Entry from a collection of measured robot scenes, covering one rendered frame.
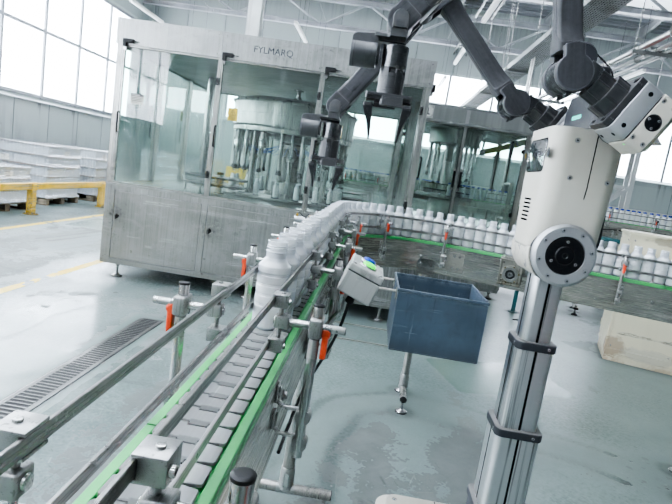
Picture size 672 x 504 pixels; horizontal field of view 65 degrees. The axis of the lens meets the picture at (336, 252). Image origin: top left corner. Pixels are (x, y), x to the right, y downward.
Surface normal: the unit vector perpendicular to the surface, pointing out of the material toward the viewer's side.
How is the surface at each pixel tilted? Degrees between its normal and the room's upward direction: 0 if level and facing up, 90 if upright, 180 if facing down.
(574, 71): 89
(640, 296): 90
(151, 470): 90
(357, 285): 90
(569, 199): 101
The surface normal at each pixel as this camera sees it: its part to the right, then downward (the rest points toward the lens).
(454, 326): -0.07, 0.14
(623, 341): -0.37, 0.08
